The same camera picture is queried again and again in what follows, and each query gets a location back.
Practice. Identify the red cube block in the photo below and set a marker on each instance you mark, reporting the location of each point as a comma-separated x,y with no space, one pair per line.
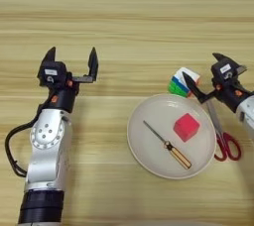
187,127

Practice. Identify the multicolour puzzle cube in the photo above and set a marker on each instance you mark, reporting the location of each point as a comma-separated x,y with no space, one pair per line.
180,81

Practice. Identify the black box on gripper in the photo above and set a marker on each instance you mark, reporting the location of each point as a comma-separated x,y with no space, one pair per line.
225,69
53,73

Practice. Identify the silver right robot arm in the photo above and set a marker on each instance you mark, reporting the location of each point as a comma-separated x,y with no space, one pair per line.
248,114

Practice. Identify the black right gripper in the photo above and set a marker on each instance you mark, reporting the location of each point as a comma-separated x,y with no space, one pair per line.
231,92

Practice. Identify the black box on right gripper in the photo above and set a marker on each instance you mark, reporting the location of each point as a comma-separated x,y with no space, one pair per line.
225,69

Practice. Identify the round beige plate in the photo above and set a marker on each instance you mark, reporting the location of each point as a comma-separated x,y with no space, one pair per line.
155,150

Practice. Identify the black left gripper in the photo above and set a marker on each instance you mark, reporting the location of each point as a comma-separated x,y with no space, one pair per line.
63,99

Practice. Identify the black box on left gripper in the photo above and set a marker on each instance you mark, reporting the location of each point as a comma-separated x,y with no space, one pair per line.
53,73

